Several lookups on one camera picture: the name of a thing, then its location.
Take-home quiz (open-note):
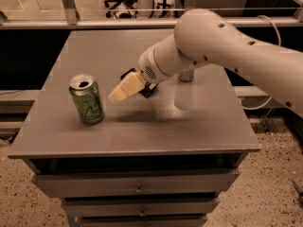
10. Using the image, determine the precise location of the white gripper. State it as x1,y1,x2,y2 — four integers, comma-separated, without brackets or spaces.
108,46,169,103

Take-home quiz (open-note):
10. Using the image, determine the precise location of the dark rxbar chocolate bar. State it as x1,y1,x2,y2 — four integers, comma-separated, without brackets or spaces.
120,68,157,98

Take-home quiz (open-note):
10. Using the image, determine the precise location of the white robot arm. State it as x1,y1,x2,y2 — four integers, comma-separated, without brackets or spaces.
109,9,303,116

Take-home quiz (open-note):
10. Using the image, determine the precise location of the green lacroix can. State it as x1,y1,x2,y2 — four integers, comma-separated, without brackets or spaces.
69,74,105,125

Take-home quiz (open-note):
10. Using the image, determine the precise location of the silver redbull can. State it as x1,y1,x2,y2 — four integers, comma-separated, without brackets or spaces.
178,70,194,82

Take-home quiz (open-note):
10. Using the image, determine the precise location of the black office chair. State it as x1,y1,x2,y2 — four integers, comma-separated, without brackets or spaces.
114,0,135,19

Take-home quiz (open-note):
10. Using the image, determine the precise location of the grey drawer cabinet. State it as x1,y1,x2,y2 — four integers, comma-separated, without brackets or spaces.
8,27,261,227

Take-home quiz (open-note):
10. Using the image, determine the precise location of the top grey drawer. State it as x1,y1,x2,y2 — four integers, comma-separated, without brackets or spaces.
32,168,240,198

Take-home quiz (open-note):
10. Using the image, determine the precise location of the grey drawer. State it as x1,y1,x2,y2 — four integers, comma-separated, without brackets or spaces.
32,168,240,198
62,197,219,218
80,215,207,227

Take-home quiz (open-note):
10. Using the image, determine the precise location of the middle grey drawer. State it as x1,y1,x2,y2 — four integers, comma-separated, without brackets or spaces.
62,197,219,218

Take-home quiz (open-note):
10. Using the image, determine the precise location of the bottom grey drawer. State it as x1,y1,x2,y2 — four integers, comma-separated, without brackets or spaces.
80,215,207,227

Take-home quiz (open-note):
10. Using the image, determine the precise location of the white cable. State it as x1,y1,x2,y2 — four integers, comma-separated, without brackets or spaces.
241,14,282,111

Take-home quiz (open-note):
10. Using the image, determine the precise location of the metal railing frame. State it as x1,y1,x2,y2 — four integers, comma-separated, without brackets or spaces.
0,0,303,29

